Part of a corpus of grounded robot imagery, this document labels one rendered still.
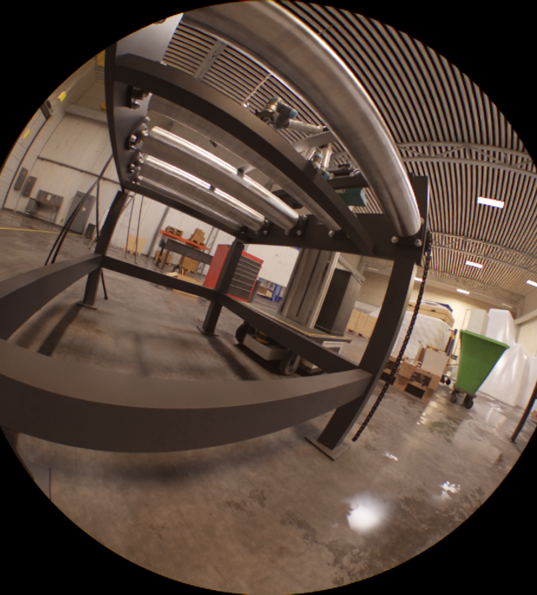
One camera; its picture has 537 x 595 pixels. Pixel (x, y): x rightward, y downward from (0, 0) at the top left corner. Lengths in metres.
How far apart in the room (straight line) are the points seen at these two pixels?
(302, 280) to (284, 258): 4.29
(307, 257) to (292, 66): 1.46
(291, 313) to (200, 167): 1.25
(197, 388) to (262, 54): 0.48
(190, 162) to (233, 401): 0.76
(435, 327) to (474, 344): 1.25
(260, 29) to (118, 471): 0.81
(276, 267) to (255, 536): 5.71
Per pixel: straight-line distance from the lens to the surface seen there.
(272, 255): 5.78
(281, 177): 0.62
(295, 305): 1.59
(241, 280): 3.25
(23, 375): 0.22
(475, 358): 2.85
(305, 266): 1.64
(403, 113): 9.22
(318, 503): 0.63
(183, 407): 0.21
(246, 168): 0.87
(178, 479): 0.54
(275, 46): 0.37
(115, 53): 0.45
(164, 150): 0.81
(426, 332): 3.87
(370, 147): 0.44
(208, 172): 0.81
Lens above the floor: 0.47
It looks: 2 degrees down
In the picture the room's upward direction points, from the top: 20 degrees clockwise
